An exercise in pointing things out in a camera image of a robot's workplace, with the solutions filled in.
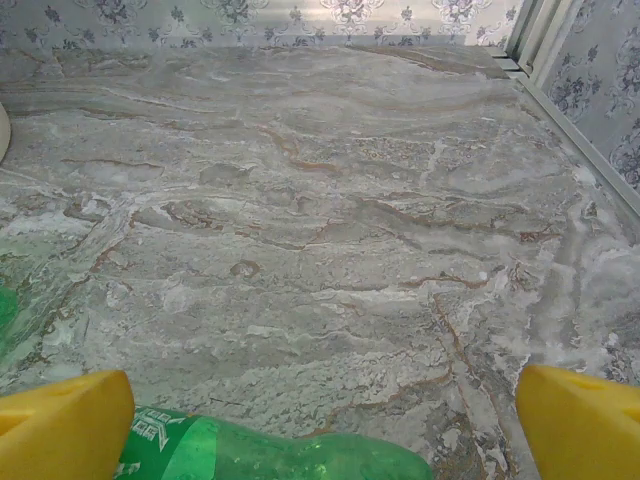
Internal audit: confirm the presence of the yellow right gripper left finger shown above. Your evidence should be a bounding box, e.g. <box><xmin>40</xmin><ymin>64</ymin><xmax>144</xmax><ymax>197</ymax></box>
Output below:
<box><xmin>0</xmin><ymin>368</ymin><xmax>137</xmax><ymax>480</ymax></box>

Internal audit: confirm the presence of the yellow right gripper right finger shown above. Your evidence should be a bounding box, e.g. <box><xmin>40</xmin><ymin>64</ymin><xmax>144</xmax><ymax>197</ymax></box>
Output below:
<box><xmin>515</xmin><ymin>363</ymin><xmax>640</xmax><ymax>480</ymax></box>

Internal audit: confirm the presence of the cream ribbed waste bin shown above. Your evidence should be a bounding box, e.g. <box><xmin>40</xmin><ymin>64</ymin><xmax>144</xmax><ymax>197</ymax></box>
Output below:
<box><xmin>0</xmin><ymin>103</ymin><xmax>12</xmax><ymax>166</ymax></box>

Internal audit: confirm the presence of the aluminium table edge rail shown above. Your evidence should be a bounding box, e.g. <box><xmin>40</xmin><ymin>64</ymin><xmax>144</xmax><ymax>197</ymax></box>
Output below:
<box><xmin>492</xmin><ymin>47</ymin><xmax>640</xmax><ymax>221</ymax></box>

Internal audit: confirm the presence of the aluminium frame post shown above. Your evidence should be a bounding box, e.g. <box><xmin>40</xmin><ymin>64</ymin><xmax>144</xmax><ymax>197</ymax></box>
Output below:
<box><xmin>503</xmin><ymin>0</ymin><xmax>561</xmax><ymax>86</ymax></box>

